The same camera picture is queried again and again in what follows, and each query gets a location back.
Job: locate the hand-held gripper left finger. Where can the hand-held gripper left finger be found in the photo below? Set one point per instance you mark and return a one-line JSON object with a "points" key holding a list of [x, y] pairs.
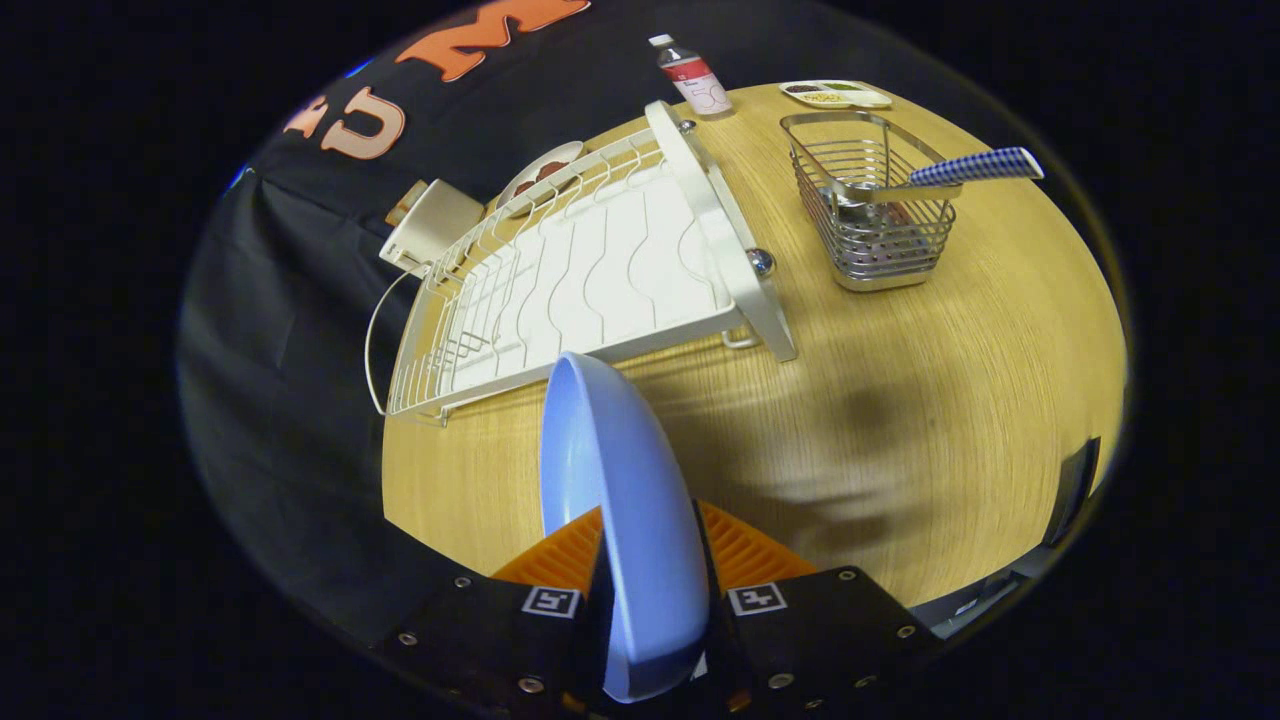
{"points": [[480, 640]]}

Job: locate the brown food pieces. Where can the brown food pieces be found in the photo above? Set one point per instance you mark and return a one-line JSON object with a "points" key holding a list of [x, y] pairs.
{"points": [[548, 170]]}

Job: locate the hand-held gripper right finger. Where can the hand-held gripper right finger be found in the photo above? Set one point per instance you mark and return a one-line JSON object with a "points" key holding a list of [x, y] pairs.
{"points": [[820, 630]]}

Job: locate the dark object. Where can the dark object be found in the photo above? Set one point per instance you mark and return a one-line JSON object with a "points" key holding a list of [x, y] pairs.
{"points": [[1075, 485]]}

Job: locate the white plate with food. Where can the white plate with food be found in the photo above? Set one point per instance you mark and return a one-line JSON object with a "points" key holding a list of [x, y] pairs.
{"points": [[570, 150]]}

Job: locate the blue plate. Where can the blue plate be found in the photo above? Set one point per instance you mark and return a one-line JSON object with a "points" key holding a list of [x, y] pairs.
{"points": [[620, 500]]}

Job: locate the toast slice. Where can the toast slice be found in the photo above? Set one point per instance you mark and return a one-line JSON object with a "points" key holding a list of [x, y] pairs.
{"points": [[405, 203]]}

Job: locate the white toaster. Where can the white toaster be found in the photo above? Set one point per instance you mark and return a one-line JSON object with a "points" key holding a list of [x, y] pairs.
{"points": [[435, 225]]}

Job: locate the white divided snack tray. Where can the white divided snack tray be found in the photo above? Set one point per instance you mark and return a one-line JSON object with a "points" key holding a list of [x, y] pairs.
{"points": [[835, 97]]}

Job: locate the plastic bottle with red label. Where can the plastic bottle with red label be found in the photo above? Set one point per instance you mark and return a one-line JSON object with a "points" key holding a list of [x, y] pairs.
{"points": [[695, 82]]}

